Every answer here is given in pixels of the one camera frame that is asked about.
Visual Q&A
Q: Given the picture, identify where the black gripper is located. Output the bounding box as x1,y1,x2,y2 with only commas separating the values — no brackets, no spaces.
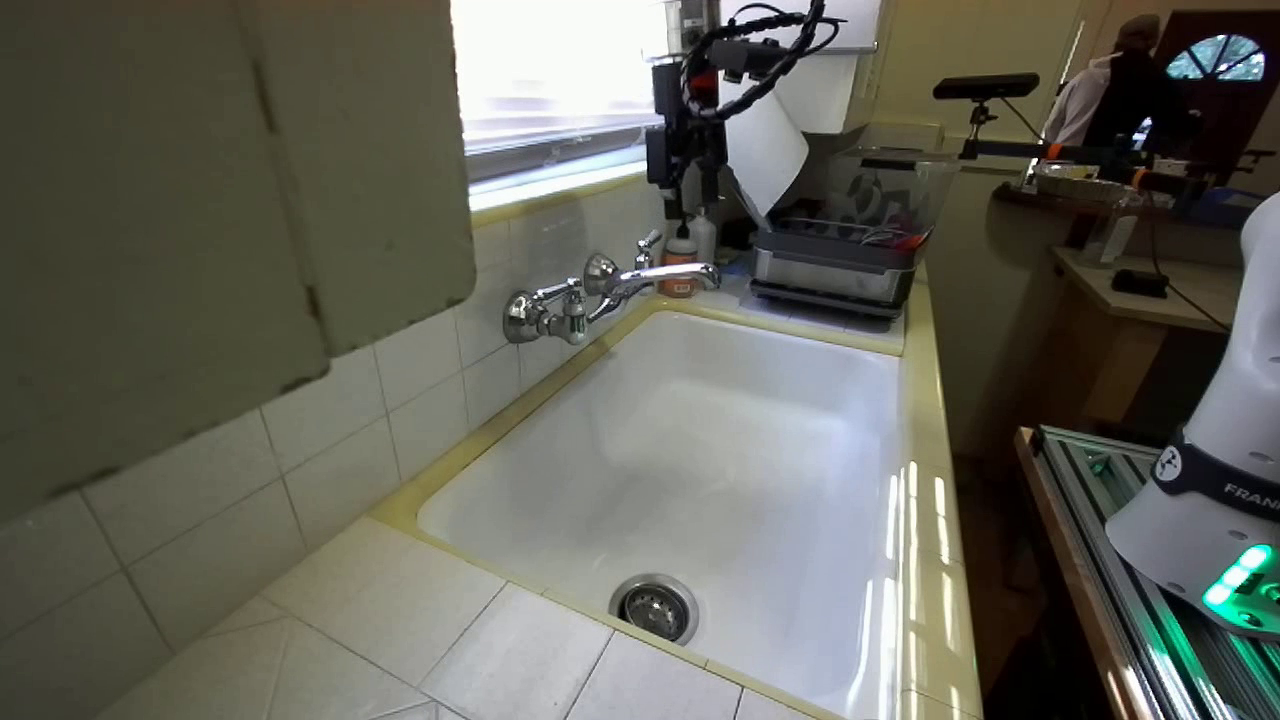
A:
663,72,732,245

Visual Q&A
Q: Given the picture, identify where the soap dispenser with orange label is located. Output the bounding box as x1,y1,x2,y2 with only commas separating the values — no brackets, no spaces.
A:
656,215,708,301

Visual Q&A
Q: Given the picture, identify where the white paper towel sheet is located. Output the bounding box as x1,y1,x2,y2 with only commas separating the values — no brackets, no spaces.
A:
726,51,862,230

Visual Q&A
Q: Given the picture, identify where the dark dish drying rack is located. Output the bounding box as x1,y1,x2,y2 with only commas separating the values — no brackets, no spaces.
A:
749,125,941,325

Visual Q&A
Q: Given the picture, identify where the window with white blinds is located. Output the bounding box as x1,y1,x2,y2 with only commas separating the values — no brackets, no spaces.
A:
448,0,689,186

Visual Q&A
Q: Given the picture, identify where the white sink basin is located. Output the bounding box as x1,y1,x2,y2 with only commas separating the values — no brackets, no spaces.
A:
418,303,929,720

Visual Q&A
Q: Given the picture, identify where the cream cabinet door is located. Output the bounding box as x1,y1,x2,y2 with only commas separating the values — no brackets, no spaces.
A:
0,0,334,528
238,0,479,362

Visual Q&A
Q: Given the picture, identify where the metal sink drain strainer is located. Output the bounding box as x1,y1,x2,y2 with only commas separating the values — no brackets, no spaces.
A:
610,572,703,650

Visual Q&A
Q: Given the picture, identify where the person with white shirt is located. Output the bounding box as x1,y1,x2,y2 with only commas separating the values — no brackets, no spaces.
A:
1041,13,1178,186

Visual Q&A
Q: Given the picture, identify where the wooden desk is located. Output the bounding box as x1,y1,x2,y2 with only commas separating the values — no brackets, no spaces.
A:
1049,240,1247,435

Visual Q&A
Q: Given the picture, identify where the dark door arched window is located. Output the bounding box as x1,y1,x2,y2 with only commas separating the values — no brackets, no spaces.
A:
1147,8,1280,179

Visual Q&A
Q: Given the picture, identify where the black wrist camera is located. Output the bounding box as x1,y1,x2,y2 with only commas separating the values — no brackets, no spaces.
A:
644,55,685,186

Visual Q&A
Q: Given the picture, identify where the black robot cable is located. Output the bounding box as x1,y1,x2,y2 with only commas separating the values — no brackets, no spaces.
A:
685,0,850,134

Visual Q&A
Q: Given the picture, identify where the black stereo camera bar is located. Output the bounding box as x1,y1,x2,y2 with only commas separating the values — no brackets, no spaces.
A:
929,69,1043,110

